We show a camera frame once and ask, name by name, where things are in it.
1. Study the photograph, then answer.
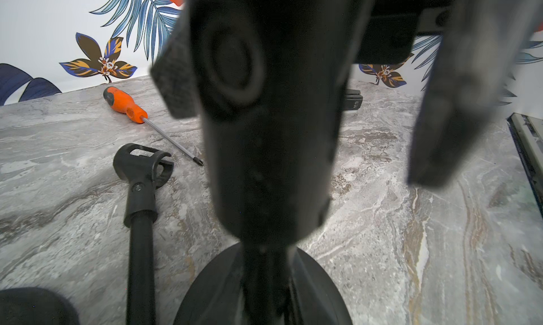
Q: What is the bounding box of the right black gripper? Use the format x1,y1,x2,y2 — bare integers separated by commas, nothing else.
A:
356,0,542,187

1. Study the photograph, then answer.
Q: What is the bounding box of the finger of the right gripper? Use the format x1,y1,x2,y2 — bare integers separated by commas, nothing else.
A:
151,11,197,119

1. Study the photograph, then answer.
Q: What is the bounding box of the black stand pole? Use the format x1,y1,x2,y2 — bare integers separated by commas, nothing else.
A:
113,143,174,324
182,0,378,325

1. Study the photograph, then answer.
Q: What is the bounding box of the black round base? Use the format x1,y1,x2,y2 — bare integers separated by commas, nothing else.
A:
1,288,80,324
174,243,352,324

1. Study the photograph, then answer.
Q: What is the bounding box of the black clip piece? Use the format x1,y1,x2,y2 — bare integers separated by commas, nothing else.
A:
343,89,363,111

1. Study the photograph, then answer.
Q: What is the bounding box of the orange handled screwdriver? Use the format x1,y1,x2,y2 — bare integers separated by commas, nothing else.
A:
103,86,204,167

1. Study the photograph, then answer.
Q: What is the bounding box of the aluminium front rail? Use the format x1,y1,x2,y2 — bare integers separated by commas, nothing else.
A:
507,113,542,213

